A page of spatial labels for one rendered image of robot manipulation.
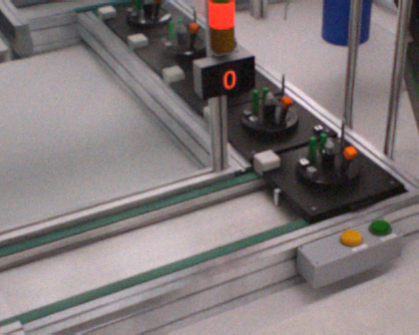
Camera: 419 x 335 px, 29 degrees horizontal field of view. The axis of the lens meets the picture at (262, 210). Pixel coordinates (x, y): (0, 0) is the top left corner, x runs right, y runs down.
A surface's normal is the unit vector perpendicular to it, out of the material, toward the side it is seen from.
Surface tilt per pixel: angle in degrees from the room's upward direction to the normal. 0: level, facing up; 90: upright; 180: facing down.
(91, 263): 0
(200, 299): 90
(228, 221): 0
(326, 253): 0
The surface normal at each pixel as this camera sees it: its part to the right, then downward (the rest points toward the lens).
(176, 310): 0.50, 0.50
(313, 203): 0.00, -0.82
